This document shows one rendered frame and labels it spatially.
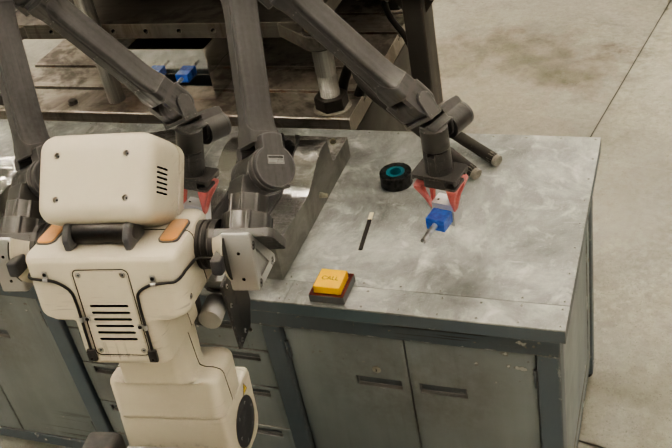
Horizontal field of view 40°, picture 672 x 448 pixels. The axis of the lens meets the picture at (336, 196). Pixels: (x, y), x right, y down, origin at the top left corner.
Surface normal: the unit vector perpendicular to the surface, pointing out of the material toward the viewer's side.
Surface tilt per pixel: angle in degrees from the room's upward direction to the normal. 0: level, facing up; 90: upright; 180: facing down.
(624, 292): 0
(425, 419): 90
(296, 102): 0
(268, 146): 56
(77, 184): 47
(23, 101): 62
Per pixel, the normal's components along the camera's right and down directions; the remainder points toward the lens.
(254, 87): 0.47, -0.22
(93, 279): -0.20, 0.47
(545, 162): -0.16, -0.81
